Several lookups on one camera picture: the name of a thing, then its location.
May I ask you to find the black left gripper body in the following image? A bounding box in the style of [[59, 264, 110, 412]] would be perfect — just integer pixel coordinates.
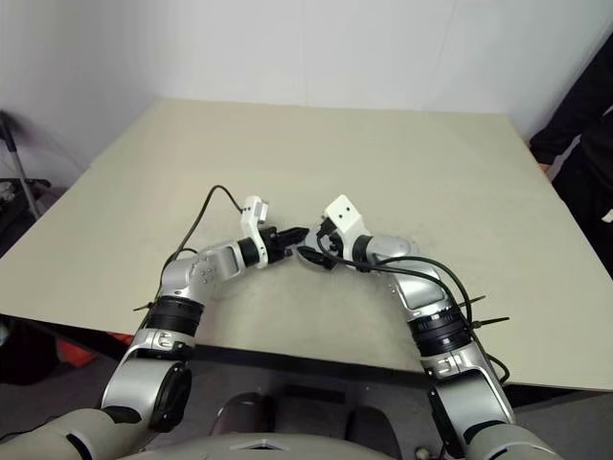
[[262, 226, 294, 265]]

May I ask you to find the black rectangular floor block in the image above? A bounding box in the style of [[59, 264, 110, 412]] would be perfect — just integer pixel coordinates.
[[284, 382, 347, 406]]

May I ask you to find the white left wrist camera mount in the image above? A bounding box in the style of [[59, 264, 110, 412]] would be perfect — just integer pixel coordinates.
[[238, 194, 272, 270]]

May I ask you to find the person in black clothes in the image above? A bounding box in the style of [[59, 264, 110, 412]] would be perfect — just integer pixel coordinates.
[[528, 27, 613, 285]]

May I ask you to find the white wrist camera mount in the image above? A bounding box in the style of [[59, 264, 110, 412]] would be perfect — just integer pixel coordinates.
[[238, 194, 272, 270], [322, 193, 373, 261]]

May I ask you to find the grey metal stand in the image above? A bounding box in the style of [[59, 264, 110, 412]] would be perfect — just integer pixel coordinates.
[[0, 110, 52, 218]]

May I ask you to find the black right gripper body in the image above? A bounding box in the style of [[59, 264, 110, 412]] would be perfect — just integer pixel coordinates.
[[315, 217, 344, 258]]

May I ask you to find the grey robot torso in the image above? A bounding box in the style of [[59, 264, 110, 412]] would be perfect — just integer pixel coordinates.
[[114, 432, 518, 460]]

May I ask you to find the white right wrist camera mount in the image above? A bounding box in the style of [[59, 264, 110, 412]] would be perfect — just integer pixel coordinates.
[[322, 193, 373, 261]]

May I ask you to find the orange object under table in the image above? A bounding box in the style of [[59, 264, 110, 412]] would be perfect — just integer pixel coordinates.
[[56, 333, 96, 366]]

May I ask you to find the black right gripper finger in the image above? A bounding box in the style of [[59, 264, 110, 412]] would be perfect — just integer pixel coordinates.
[[297, 246, 336, 270]]

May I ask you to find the dark rounded shape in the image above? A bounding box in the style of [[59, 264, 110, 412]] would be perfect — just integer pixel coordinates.
[[215, 391, 278, 436]]

